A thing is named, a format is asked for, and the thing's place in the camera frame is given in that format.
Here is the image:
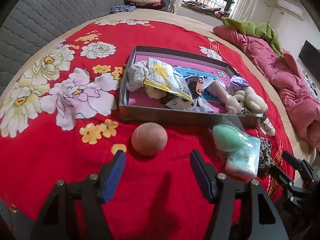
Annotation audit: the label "leopard print scrunchie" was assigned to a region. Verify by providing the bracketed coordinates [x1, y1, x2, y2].
[258, 137, 274, 178]

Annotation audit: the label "green sponge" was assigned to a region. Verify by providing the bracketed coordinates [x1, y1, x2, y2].
[212, 115, 249, 158]

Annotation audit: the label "peach makeup sponge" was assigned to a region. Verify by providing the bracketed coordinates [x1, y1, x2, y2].
[131, 122, 168, 156]

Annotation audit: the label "white plush bear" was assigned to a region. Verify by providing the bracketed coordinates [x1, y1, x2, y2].
[229, 75, 268, 115]

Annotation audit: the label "cartoon printed snack packet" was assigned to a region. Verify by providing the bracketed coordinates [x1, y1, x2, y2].
[160, 76, 215, 113]

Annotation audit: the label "white floral scrunchie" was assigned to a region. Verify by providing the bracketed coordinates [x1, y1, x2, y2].
[126, 60, 167, 100]

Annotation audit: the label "yellow white wipes packet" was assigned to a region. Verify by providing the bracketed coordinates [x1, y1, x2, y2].
[144, 57, 191, 101]

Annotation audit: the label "pink plush bunny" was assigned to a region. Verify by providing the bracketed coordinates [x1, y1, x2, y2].
[206, 80, 245, 114]

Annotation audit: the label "pink quilted comforter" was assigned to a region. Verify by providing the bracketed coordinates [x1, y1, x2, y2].
[213, 25, 319, 149]

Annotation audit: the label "red floral blanket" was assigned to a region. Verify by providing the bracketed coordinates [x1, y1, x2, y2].
[1, 20, 294, 239]

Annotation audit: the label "green blanket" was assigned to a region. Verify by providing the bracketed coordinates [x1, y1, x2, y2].
[222, 18, 284, 58]

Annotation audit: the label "white air conditioner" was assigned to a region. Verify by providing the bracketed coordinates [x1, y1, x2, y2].
[277, 0, 304, 17]

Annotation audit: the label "blue patterned cloth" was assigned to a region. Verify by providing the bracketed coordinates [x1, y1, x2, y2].
[110, 5, 136, 14]

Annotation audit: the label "clothes on window sill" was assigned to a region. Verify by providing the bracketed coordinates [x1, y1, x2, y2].
[183, 1, 230, 19]

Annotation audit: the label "white curtain right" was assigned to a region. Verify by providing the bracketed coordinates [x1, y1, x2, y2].
[229, 0, 259, 21]

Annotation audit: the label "grey quilted headboard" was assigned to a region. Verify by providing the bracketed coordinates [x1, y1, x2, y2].
[1, 0, 124, 90]

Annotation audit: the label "black wall television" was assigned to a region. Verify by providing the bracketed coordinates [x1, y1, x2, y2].
[298, 40, 320, 82]

